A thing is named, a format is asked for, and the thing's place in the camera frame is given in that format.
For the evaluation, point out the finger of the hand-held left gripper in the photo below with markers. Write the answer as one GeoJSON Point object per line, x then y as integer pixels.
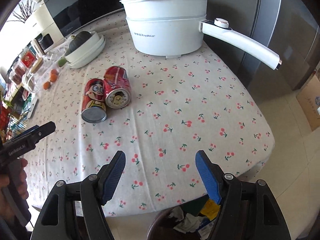
{"type": "Point", "coordinates": [22, 147]}
{"type": "Point", "coordinates": [21, 133]}

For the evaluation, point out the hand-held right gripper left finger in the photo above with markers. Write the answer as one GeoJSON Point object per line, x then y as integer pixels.
{"type": "Point", "coordinates": [113, 175]}

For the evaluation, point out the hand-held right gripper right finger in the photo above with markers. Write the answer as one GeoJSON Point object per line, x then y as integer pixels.
{"type": "Point", "coordinates": [207, 177]}

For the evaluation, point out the yellow green sponge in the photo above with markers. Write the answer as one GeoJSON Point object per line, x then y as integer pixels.
{"type": "Point", "coordinates": [197, 205]}

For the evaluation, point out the yellow wrapper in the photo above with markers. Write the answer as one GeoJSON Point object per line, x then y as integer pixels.
{"type": "Point", "coordinates": [211, 208]}

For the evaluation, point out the white tissue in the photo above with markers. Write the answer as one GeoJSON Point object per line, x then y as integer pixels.
{"type": "Point", "coordinates": [176, 212]}

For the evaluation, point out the blue carton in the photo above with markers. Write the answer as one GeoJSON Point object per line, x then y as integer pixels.
{"type": "Point", "coordinates": [203, 226]}

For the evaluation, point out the white paper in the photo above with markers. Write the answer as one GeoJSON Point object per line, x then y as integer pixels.
{"type": "Point", "coordinates": [190, 223]}

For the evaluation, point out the dark brown bin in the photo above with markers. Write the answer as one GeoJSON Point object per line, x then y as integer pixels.
{"type": "Point", "coordinates": [160, 220]}

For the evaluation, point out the red cartoon can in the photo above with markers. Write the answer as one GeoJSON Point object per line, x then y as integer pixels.
{"type": "Point", "coordinates": [93, 97]}

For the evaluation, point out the red soda can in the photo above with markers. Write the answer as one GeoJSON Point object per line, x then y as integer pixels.
{"type": "Point", "coordinates": [116, 80]}

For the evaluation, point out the person's left hand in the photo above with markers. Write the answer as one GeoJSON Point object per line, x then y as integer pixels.
{"type": "Point", "coordinates": [3, 183]}

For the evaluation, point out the white device with round dial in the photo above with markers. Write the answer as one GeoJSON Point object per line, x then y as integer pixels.
{"type": "Point", "coordinates": [32, 107]}

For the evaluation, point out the tangerine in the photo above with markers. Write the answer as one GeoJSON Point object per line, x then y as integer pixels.
{"type": "Point", "coordinates": [47, 85]}
{"type": "Point", "coordinates": [55, 72]}
{"type": "Point", "coordinates": [53, 78]}

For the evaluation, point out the clear jar of dried food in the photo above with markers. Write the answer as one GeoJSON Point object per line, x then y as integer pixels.
{"type": "Point", "coordinates": [18, 74]}

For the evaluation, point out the bamboo lid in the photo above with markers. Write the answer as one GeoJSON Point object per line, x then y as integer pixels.
{"type": "Point", "coordinates": [37, 64]}

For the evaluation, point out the cherry print tablecloth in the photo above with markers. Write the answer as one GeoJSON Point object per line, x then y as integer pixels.
{"type": "Point", "coordinates": [175, 105]}

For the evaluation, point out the green fruit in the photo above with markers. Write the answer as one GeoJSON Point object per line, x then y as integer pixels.
{"type": "Point", "coordinates": [62, 61]}

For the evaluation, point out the white plate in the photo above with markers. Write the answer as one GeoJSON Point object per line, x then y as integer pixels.
{"type": "Point", "coordinates": [85, 64]}

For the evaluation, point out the stacked white bowls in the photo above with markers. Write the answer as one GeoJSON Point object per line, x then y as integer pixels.
{"type": "Point", "coordinates": [92, 52]}

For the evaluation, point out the dark green squash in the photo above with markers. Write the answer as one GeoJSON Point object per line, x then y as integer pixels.
{"type": "Point", "coordinates": [78, 41]}

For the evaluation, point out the cardboard box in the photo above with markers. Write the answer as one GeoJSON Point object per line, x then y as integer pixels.
{"type": "Point", "coordinates": [310, 100]}

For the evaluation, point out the black microwave oven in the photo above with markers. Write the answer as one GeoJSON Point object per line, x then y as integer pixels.
{"type": "Point", "coordinates": [67, 12]}

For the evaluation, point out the white electric pot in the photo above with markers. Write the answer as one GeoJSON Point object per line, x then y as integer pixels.
{"type": "Point", "coordinates": [165, 32]}

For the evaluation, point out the grey refrigerator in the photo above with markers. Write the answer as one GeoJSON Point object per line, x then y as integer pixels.
{"type": "Point", "coordinates": [250, 17]}

